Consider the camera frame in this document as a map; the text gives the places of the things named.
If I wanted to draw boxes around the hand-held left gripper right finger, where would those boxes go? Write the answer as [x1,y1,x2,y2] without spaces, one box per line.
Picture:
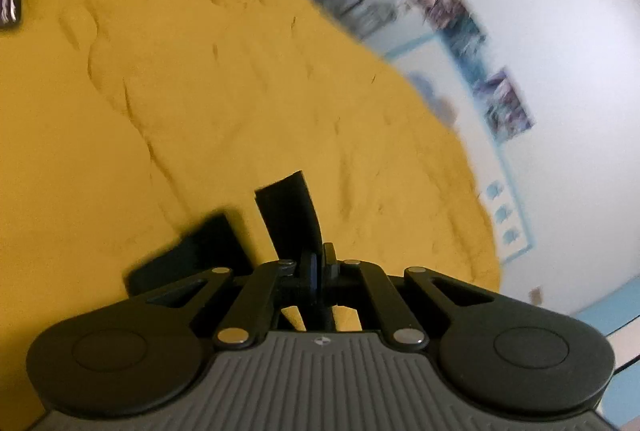
[319,242,497,353]

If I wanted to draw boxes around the black pants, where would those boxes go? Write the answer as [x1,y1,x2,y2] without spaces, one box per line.
[124,170,362,333]

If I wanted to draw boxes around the white headboard with blue border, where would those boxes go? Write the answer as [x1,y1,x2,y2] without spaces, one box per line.
[387,33,535,268]

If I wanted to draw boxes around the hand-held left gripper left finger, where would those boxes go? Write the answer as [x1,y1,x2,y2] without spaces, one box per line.
[144,252,319,352]

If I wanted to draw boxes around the teal wall poster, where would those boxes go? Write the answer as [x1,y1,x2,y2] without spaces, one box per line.
[442,11,490,79]

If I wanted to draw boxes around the purple and white wall poster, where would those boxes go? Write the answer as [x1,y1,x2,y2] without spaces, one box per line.
[471,67,535,140]

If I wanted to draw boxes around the yellow blanket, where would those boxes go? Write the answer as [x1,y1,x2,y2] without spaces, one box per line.
[0,0,502,431]

